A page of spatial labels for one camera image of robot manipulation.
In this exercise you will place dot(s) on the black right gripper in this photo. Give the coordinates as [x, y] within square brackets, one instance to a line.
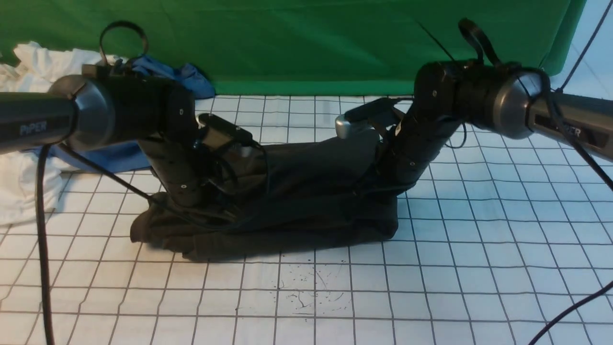
[410, 148]

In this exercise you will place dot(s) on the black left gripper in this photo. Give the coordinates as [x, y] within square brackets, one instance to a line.
[200, 181]

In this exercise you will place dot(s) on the dark gray long-sleeve top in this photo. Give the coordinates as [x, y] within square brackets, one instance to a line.
[312, 205]

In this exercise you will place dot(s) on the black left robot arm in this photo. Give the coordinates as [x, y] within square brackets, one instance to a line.
[31, 120]

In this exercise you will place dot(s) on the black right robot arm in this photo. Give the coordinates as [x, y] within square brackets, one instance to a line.
[510, 101]

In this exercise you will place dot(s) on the blue t-shirt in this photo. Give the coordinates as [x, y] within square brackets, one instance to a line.
[119, 104]

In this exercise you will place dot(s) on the white grid tablecloth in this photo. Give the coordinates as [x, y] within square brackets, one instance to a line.
[496, 239]

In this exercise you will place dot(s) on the green backdrop cloth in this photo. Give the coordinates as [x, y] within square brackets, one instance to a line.
[304, 47]

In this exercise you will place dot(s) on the white t-shirt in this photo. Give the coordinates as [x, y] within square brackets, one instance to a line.
[38, 69]

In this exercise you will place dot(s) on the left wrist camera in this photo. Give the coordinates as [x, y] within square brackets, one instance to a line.
[220, 136]

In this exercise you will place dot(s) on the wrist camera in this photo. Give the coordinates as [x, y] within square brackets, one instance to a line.
[220, 136]
[379, 114]

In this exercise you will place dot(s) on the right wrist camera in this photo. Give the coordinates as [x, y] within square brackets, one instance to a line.
[379, 114]

